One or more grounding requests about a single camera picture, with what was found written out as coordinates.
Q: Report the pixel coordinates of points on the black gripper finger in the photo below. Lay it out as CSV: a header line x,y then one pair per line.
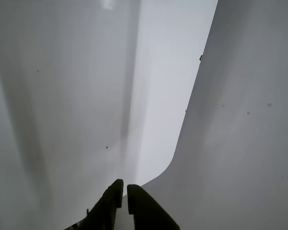
x,y
148,213
105,210

